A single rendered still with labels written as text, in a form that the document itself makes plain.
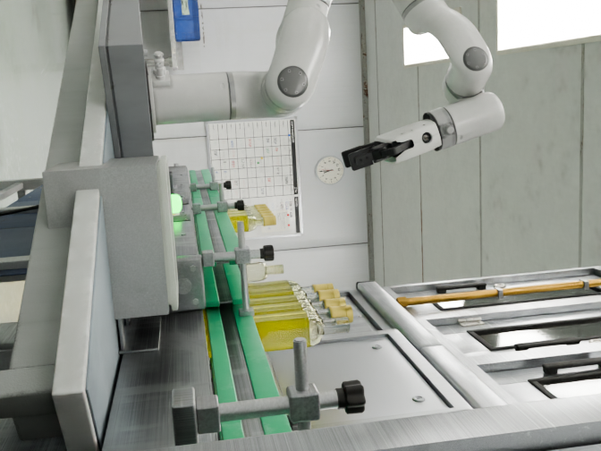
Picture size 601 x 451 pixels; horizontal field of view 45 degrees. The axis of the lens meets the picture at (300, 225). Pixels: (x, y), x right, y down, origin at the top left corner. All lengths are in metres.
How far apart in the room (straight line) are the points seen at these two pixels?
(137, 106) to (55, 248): 0.32
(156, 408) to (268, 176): 6.44
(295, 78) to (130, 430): 0.76
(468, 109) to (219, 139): 5.95
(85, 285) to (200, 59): 6.39
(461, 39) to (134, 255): 0.70
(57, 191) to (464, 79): 0.73
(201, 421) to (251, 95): 0.91
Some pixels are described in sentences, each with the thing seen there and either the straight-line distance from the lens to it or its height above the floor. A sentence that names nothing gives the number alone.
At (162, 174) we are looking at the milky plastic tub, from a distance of 1.06.
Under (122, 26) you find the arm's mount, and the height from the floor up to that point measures 0.79.
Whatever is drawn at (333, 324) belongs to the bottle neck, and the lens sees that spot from 1.34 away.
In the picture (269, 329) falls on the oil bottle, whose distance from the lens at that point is 1.31.
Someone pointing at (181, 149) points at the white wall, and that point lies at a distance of 7.24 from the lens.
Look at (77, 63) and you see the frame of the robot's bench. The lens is 1.52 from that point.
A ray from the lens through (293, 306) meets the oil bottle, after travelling 1.39.
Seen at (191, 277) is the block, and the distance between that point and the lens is 1.28.
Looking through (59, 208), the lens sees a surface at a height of 0.69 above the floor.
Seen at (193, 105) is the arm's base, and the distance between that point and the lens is 1.44.
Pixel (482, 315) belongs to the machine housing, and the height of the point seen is 1.58.
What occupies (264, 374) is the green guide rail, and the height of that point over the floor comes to 0.95.
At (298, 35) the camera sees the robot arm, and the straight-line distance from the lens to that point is 1.41.
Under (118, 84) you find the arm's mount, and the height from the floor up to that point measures 0.77.
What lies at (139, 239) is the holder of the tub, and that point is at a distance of 1.07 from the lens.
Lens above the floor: 0.87
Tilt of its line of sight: 9 degrees up
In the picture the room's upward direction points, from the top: 85 degrees clockwise
